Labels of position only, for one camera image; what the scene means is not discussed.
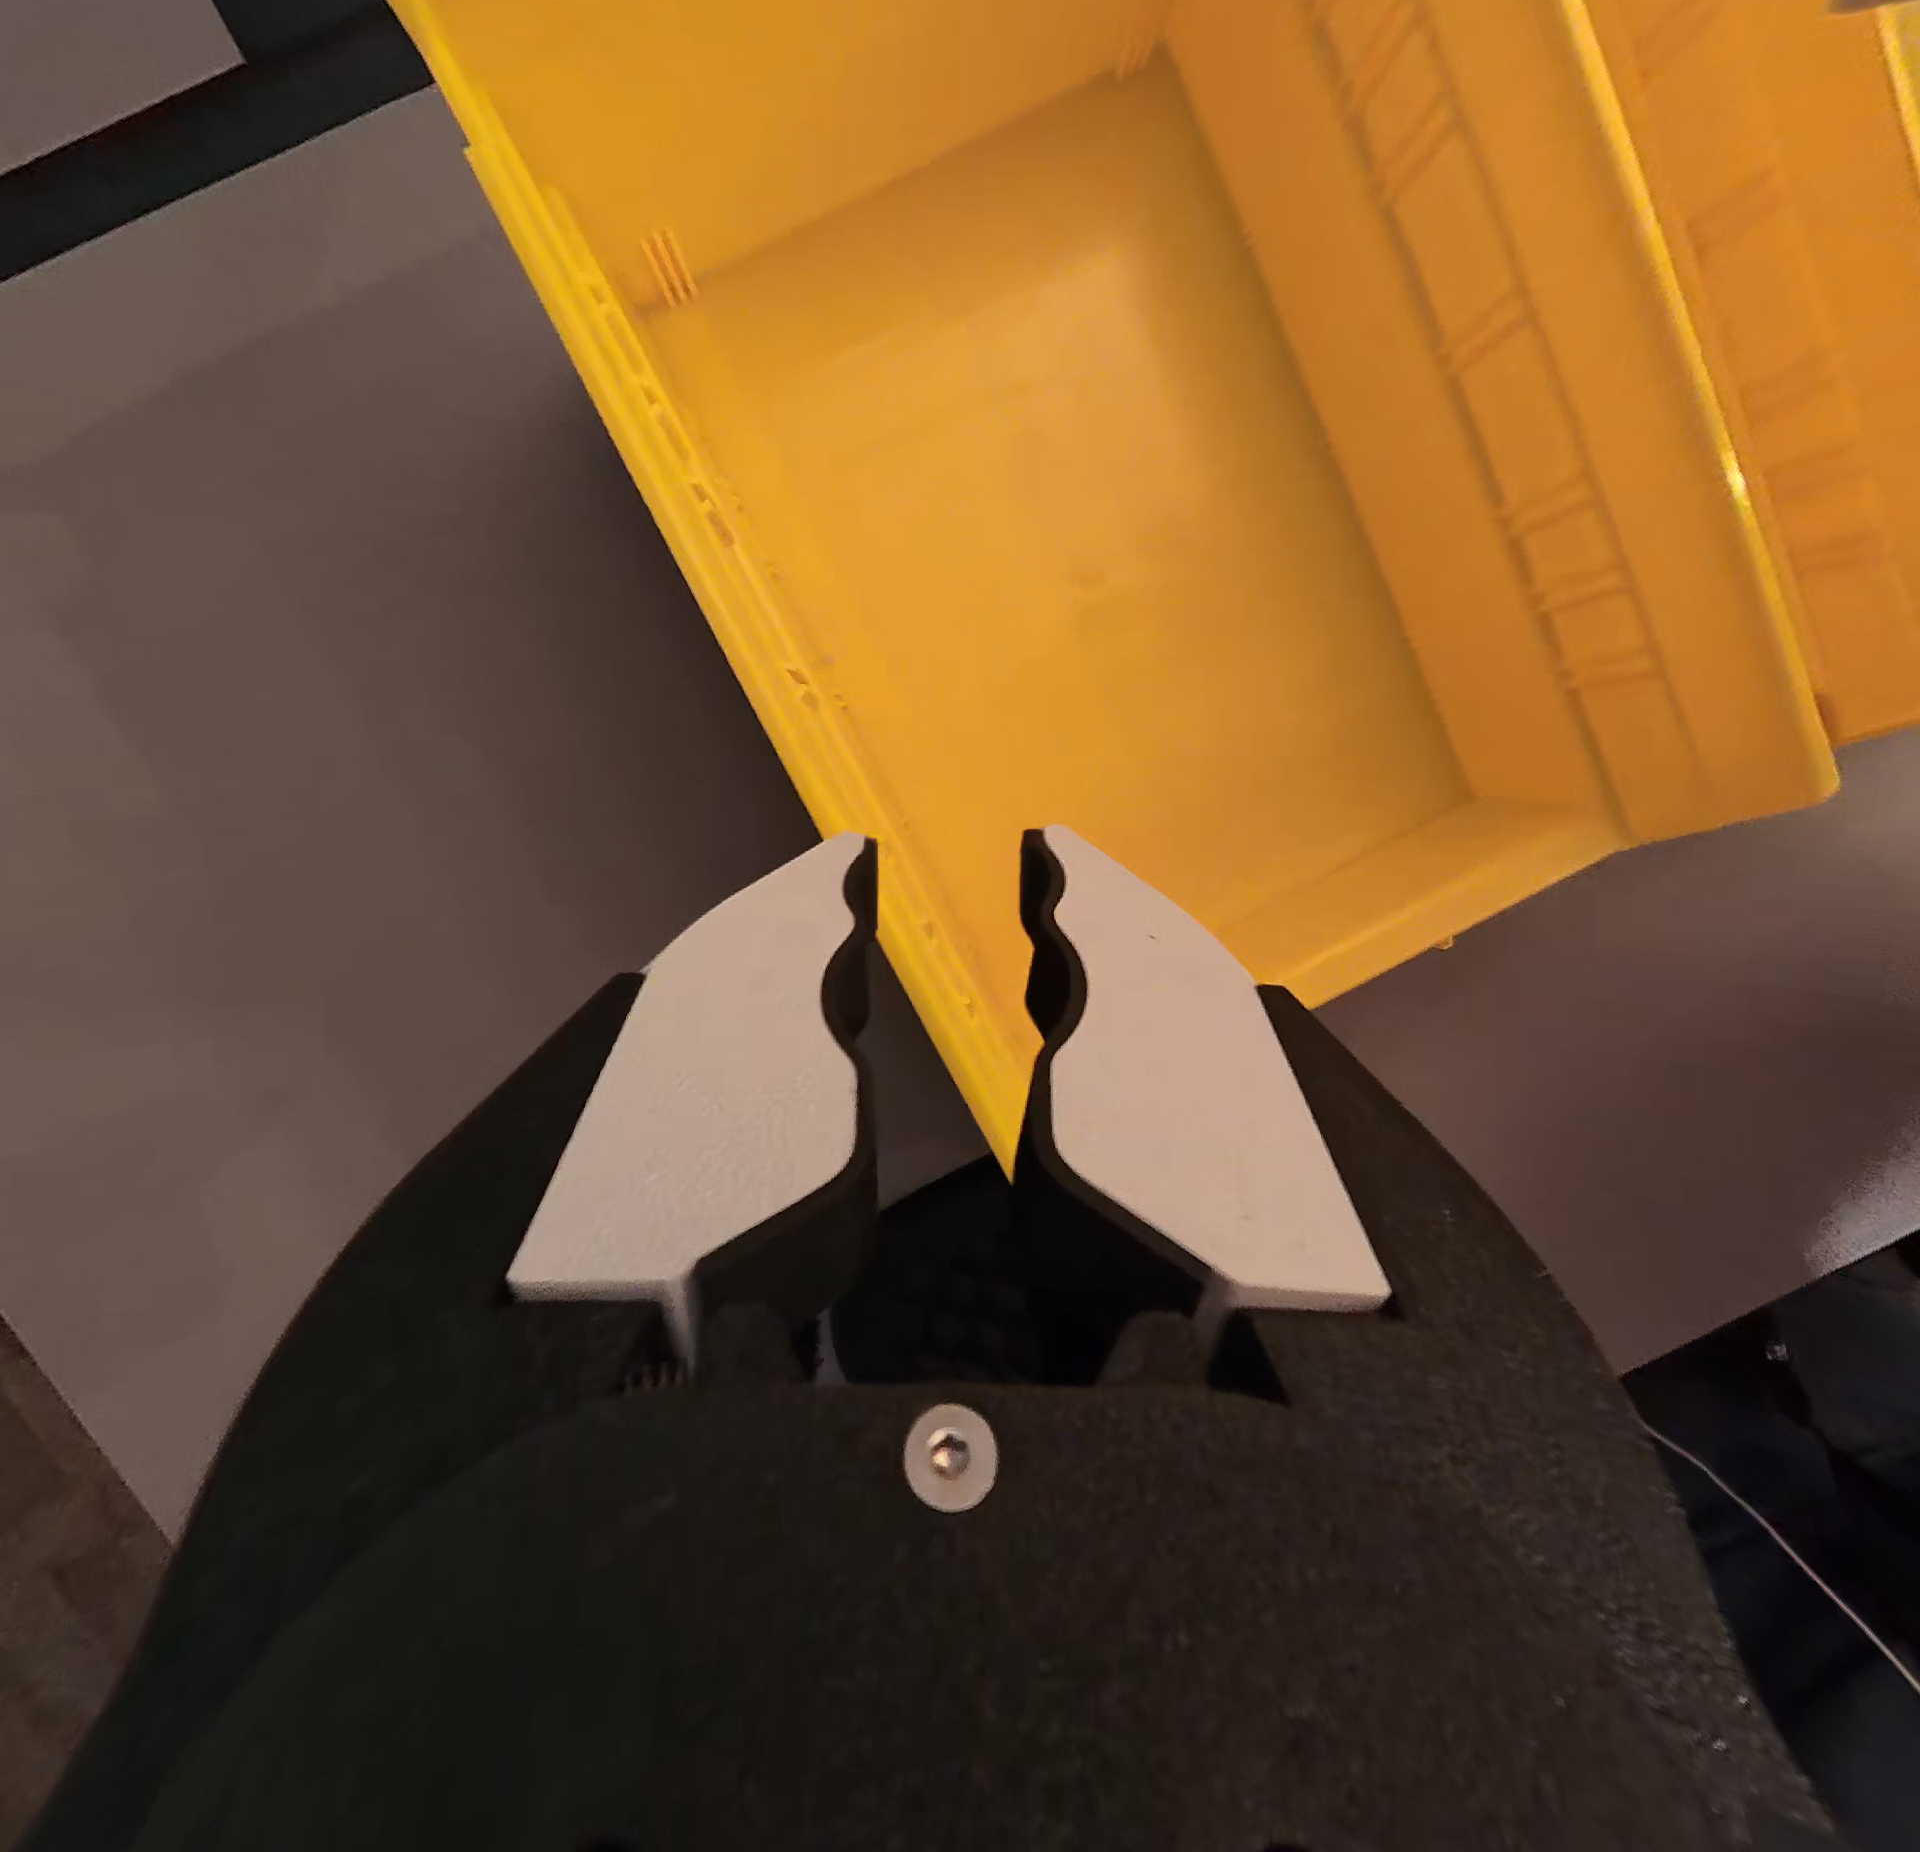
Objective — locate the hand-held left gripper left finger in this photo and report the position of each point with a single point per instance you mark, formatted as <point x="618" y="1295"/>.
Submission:
<point x="704" y="1133"/>

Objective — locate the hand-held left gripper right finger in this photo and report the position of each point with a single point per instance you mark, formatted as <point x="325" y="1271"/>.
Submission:
<point x="1200" y="1133"/>

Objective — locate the yellow plastic bin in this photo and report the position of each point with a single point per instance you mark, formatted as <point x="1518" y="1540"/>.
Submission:
<point x="1079" y="536"/>
<point x="1798" y="293"/>

